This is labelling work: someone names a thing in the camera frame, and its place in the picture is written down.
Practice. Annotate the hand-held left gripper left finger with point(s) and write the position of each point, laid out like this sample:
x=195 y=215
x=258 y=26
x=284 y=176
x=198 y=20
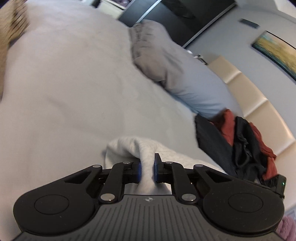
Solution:
x=138 y=171

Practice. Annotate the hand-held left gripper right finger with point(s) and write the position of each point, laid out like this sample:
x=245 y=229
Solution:
x=156 y=169

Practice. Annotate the white sweatshirt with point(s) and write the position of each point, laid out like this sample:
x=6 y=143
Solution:
x=129 y=148

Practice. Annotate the beige striped shirt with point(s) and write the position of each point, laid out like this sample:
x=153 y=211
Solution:
x=11 y=30

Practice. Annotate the purple fluffy rug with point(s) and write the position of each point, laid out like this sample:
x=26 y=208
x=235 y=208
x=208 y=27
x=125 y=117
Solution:
x=288 y=229

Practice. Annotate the black jeans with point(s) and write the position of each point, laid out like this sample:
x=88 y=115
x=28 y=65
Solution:
x=247 y=143

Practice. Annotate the black t-shirt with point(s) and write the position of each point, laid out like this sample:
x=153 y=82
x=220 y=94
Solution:
x=212 y=143

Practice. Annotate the rust red garment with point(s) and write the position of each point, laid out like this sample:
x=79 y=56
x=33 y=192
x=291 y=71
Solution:
x=227 y=127

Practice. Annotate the beige padded headboard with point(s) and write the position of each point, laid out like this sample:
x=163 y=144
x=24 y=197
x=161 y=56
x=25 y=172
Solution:
x=259 y=104

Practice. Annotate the grey pillow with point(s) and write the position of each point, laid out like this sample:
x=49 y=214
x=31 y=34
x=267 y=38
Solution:
x=180 y=74

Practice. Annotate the black wardrobe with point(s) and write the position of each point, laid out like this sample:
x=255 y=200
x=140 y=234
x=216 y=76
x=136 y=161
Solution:
x=175 y=16

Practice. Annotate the white plastic storage box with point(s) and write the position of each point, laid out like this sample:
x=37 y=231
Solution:
x=113 y=3

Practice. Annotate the small picture frame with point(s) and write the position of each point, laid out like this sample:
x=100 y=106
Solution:
x=200 y=58

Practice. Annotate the framed yellow wall painting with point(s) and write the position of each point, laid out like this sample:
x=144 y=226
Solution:
x=275 y=48

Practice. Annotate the grey wall plate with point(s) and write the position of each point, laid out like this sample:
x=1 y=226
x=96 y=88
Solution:
x=249 y=23

